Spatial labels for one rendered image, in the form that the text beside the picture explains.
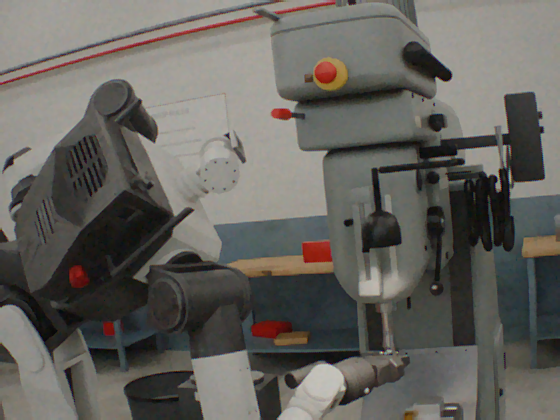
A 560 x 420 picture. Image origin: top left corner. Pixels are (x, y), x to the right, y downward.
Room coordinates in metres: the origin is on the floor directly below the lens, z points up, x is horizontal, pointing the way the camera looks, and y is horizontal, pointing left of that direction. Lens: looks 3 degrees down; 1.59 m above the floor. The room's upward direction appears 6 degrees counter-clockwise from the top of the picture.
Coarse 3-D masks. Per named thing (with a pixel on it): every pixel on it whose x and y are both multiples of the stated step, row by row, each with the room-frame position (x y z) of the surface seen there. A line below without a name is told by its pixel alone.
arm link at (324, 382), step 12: (312, 372) 1.24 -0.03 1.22; (324, 372) 1.25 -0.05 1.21; (336, 372) 1.26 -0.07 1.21; (312, 384) 1.21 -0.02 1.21; (324, 384) 1.22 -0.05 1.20; (336, 384) 1.23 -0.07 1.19; (300, 396) 1.19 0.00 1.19; (312, 396) 1.19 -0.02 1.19; (324, 396) 1.19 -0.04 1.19; (288, 408) 1.19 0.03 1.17; (300, 408) 1.18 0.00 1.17; (312, 408) 1.18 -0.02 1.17; (324, 408) 1.18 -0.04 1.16
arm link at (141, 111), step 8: (136, 96) 1.29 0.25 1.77; (136, 112) 1.28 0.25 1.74; (144, 112) 1.32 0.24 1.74; (136, 120) 1.29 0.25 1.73; (144, 120) 1.32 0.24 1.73; (152, 120) 1.37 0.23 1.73; (136, 128) 1.30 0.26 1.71; (144, 128) 1.33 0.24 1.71; (152, 128) 1.36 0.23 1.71; (144, 136) 1.34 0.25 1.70; (96, 152) 1.31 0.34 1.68
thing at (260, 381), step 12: (252, 372) 1.61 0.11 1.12; (192, 384) 1.59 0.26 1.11; (264, 384) 1.54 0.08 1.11; (276, 384) 1.60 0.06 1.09; (180, 396) 1.58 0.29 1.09; (192, 396) 1.57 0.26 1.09; (264, 396) 1.53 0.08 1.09; (276, 396) 1.59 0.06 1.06; (192, 408) 1.57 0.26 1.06; (264, 408) 1.52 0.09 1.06; (276, 408) 1.59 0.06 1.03
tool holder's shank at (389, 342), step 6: (390, 312) 1.42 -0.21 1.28; (384, 318) 1.42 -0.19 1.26; (390, 318) 1.42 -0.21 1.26; (384, 324) 1.43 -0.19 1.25; (390, 324) 1.42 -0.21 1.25; (384, 330) 1.43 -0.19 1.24; (390, 330) 1.42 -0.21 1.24; (384, 336) 1.43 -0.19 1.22; (390, 336) 1.42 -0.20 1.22; (384, 342) 1.43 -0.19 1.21; (390, 342) 1.42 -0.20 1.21; (384, 348) 1.43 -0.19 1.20; (390, 348) 1.42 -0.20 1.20
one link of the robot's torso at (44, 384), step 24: (0, 312) 1.20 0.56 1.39; (0, 336) 1.20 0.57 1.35; (24, 336) 1.19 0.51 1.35; (72, 336) 1.34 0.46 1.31; (24, 360) 1.19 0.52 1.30; (48, 360) 1.19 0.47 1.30; (72, 360) 1.27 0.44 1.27; (24, 384) 1.21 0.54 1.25; (48, 384) 1.19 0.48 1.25; (72, 384) 1.31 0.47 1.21; (96, 384) 1.32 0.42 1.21; (48, 408) 1.22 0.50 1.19; (72, 408) 1.21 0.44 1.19; (96, 408) 1.30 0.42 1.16
